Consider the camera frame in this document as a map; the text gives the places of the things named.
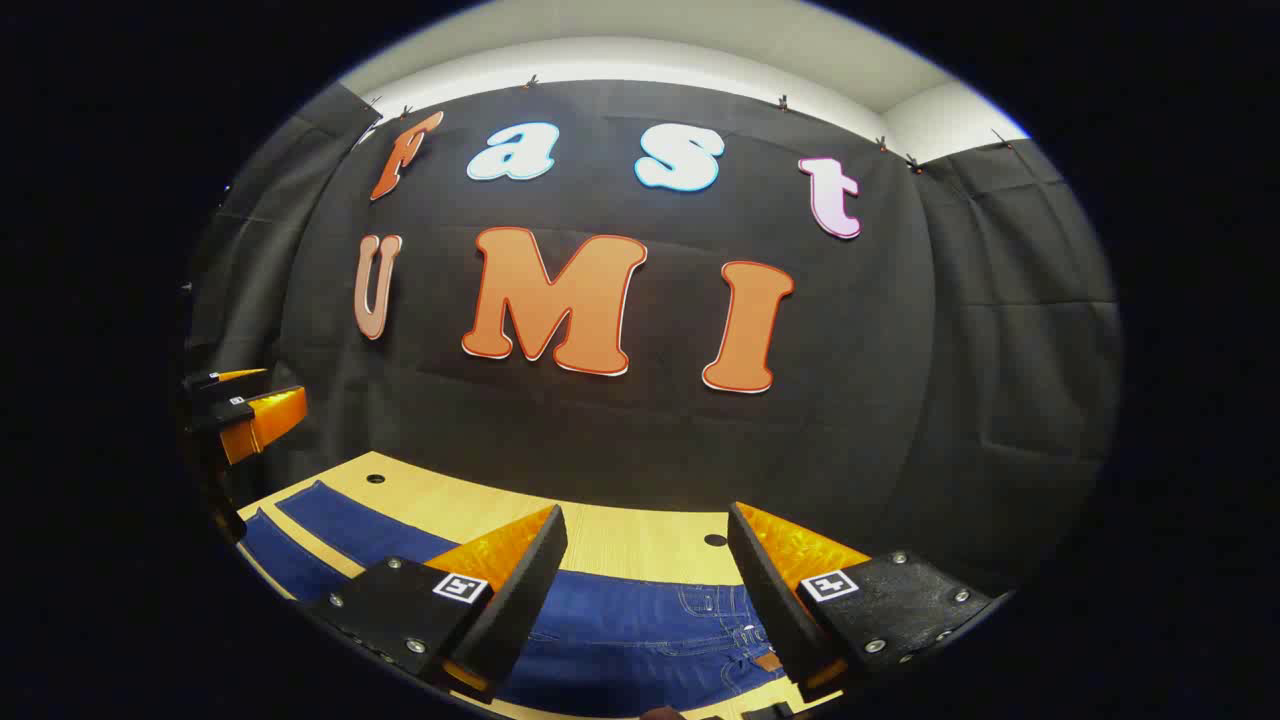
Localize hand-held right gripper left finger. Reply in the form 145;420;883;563
298;503;569;706

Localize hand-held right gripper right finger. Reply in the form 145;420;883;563
727;502;1006;704

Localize blue denim jeans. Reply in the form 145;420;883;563
238;480;796;719

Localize black backdrop cloth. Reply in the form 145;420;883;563
185;78;1126;601

